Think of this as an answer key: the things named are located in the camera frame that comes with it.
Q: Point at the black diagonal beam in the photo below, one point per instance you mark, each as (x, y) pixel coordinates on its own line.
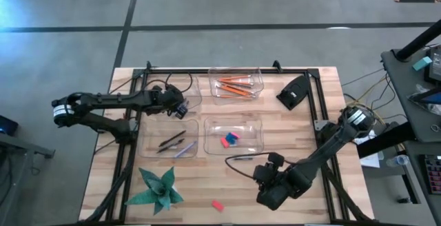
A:
(386, 140)

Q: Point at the grey metal furniture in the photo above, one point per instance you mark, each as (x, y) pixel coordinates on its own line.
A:
(20, 146)

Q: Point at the orange eraser with oval print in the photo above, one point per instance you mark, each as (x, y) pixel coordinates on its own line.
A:
(217, 205)

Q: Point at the black pen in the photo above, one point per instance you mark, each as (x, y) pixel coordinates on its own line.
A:
(171, 145)
(243, 158)
(172, 138)

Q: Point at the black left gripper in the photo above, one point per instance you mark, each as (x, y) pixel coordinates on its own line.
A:
(167, 98)

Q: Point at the tablet with blue screen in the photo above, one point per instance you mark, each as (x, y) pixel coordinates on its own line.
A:
(432, 98)

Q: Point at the teal box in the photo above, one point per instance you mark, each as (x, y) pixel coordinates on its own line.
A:
(422, 63)

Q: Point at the green artificial succulent plant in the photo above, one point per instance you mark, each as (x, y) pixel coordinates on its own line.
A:
(158, 191)

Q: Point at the clear plastic bin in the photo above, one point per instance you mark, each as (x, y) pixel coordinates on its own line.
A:
(258, 95)
(248, 146)
(196, 98)
(151, 150)

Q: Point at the black diagonal pole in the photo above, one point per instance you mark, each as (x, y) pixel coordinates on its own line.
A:
(418, 41)

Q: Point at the black metal rig frame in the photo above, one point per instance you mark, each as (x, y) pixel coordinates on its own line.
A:
(303, 71)

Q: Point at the light pink eraser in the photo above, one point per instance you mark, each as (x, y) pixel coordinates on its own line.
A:
(235, 135)

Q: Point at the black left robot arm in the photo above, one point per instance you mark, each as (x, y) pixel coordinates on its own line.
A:
(110, 100)

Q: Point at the salmon pink eraser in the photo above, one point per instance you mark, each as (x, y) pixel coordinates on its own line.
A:
(224, 142)

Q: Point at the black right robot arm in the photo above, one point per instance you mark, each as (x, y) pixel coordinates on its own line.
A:
(327, 146)

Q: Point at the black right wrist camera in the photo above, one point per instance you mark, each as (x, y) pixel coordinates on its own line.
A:
(276, 159)

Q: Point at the clear plastic bottle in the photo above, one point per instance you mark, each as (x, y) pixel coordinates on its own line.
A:
(398, 161)

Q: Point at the black screen device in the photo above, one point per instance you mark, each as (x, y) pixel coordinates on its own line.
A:
(435, 64)

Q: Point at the keyboard with coloured keys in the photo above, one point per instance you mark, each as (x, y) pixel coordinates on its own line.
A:
(433, 174)

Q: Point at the white paper sheet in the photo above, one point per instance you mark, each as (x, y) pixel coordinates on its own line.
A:
(370, 160)

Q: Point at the translucent grey Mr. Pen pen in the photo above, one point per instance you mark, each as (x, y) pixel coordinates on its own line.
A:
(185, 149)

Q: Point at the black device with blue light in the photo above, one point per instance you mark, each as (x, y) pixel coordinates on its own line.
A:
(8, 126)

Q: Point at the black arch-shaped stand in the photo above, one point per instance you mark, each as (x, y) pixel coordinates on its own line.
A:
(293, 91)

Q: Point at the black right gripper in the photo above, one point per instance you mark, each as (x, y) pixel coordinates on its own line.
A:
(264, 176)

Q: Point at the black frame clamp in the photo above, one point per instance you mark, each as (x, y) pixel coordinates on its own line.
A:
(276, 64)
(149, 65)

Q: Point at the black side desk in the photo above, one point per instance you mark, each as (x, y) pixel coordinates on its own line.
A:
(403, 81)

